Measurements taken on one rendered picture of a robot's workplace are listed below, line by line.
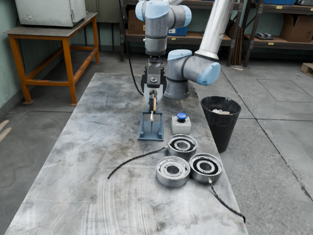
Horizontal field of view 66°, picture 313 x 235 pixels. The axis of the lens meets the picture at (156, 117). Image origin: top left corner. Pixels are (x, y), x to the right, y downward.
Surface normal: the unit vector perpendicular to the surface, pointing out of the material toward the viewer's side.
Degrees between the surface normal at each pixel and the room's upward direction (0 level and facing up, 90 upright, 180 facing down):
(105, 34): 90
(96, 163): 0
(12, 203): 0
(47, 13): 90
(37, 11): 90
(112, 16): 90
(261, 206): 0
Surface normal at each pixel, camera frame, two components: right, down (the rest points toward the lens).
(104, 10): 0.01, 0.52
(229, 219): 0.05, -0.85
